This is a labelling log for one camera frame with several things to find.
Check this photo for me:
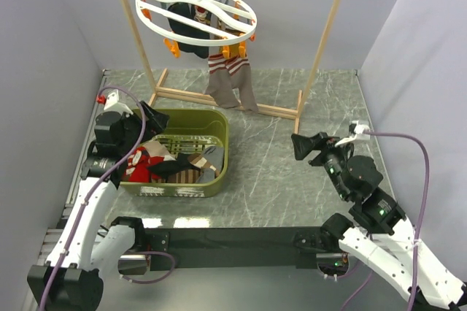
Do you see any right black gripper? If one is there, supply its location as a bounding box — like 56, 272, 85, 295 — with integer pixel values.
290, 130, 355, 200

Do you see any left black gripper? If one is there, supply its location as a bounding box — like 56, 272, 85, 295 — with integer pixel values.
117, 101, 169, 155

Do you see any taupe sock with striped cuff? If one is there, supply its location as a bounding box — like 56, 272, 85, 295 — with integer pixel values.
204, 53, 239, 109

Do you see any orange clothes clip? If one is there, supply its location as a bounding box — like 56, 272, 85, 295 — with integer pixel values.
238, 41, 247, 58
222, 46, 231, 59

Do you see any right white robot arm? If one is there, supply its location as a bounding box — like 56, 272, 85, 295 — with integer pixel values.
291, 125, 466, 310

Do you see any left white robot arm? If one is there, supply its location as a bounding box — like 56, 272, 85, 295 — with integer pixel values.
27, 101, 169, 310

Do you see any orange clip front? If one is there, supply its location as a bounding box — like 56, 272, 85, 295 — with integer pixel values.
163, 38, 180, 58

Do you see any orange clip left rim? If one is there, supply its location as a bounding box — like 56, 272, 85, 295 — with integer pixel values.
140, 0, 152, 20

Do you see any white round sock hanger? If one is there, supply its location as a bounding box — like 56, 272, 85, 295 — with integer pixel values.
135, 0, 258, 47

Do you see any olive green plastic basket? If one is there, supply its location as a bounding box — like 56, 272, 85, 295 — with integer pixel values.
120, 108, 229, 198

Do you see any black sock in basket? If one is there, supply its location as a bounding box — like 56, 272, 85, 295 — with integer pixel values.
147, 153, 197, 178

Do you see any brown striped sock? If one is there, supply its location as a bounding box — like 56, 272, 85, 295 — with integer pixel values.
151, 169, 201, 184

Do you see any grey sock in basket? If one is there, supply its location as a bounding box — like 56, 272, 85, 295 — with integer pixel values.
193, 146, 225, 183

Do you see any dark navy hanging sock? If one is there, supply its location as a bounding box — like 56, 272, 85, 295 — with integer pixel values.
168, 2, 211, 59

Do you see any black base crossbar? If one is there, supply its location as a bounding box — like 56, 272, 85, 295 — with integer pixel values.
109, 215, 362, 277

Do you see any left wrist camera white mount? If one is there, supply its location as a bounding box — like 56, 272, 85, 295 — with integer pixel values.
96, 90, 133, 115

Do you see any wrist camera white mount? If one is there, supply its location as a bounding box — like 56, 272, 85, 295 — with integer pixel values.
335, 120, 371, 147
96, 90, 133, 115

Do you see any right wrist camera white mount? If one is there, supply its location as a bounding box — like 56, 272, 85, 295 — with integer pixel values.
335, 120, 371, 147

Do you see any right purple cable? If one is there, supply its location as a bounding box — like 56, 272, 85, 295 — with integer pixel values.
339, 130, 431, 311

